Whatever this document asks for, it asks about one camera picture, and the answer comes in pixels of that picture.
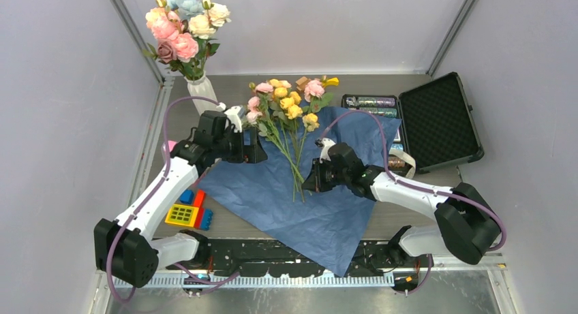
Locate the light pink flower stem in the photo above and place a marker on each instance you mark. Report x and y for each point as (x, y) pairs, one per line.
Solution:
(266, 129)

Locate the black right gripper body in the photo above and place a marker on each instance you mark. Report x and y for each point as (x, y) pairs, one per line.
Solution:
(330, 177)

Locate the cream satin ribbon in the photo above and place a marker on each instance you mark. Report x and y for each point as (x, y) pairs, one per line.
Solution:
(400, 159)

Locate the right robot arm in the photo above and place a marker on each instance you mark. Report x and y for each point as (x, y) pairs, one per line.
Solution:
(464, 224)

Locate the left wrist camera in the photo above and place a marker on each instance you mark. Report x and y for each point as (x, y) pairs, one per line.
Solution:
(235, 116)

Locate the yellow grid toy block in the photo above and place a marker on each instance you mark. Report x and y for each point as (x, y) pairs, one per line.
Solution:
(182, 215)

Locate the yellow flower stems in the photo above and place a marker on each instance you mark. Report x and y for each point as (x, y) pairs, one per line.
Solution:
(294, 121)

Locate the blue studded toy brick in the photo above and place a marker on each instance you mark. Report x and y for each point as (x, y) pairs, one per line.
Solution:
(205, 219)

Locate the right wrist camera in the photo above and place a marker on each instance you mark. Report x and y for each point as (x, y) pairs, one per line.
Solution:
(324, 144)

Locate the black poker chip case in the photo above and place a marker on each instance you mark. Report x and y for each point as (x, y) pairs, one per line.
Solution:
(437, 128)

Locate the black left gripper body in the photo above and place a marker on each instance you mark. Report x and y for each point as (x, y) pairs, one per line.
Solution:
(230, 147)

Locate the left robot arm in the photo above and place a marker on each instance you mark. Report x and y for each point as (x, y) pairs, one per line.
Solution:
(125, 247)

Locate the orange toy bar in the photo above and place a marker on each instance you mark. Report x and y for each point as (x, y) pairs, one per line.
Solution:
(198, 205)

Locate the pink flowers in vase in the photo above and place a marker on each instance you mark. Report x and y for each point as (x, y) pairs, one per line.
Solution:
(184, 31)

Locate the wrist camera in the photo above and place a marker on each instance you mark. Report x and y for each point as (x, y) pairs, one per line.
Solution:
(324, 144)
(235, 116)

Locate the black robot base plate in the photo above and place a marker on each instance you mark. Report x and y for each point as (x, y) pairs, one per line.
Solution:
(259, 257)

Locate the yellow wooden arch block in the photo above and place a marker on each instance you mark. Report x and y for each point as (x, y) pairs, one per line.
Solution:
(330, 82)

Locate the dark blue wrapping paper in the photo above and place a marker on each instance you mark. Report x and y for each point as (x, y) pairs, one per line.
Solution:
(325, 227)

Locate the white ribbed vase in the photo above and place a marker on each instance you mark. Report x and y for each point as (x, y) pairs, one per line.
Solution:
(202, 87)

